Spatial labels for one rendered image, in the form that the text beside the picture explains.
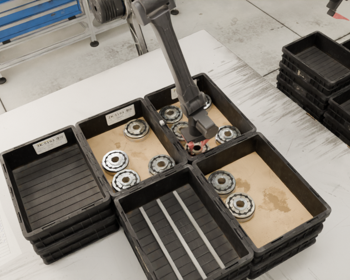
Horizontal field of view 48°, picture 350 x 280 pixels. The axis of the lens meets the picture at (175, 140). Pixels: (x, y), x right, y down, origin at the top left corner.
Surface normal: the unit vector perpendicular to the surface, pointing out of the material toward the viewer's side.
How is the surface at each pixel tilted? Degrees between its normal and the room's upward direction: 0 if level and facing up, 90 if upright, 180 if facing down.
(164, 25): 77
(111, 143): 0
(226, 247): 0
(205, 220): 0
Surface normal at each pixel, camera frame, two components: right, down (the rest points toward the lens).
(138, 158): -0.05, -0.65
